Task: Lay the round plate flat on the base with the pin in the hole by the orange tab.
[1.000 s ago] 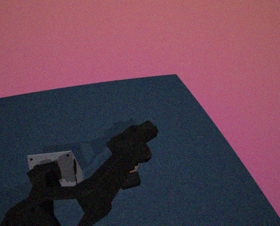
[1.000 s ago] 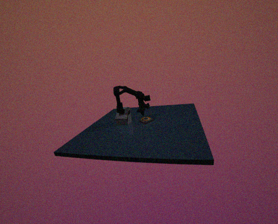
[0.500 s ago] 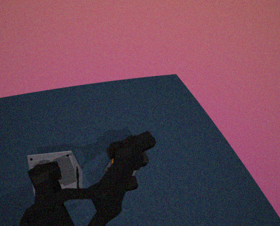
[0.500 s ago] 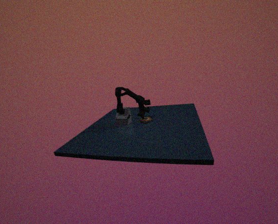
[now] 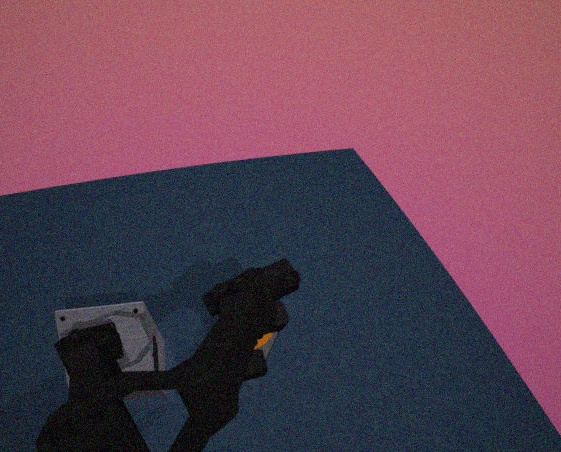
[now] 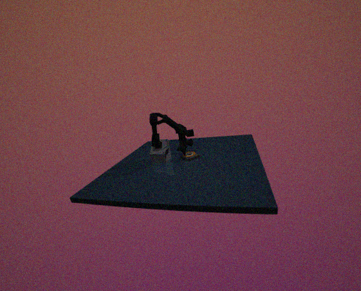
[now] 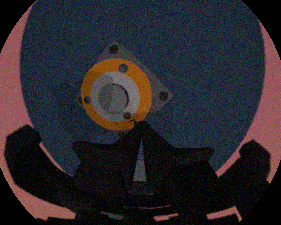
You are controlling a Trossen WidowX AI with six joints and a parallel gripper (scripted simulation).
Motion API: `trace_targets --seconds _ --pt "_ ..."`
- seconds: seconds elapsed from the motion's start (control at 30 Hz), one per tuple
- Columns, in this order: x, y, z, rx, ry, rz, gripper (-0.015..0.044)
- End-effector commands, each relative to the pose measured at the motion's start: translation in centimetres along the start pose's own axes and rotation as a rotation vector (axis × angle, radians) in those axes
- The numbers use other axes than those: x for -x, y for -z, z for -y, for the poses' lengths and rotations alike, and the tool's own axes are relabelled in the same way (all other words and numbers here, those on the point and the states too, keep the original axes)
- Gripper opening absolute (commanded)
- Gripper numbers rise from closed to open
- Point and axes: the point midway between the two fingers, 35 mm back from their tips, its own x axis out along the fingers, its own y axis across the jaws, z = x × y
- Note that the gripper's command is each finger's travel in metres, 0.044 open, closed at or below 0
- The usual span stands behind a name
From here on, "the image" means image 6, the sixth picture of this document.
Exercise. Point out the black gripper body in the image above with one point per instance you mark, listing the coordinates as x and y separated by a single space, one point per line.
182 144

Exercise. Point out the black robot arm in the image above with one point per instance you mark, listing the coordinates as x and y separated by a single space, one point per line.
180 129

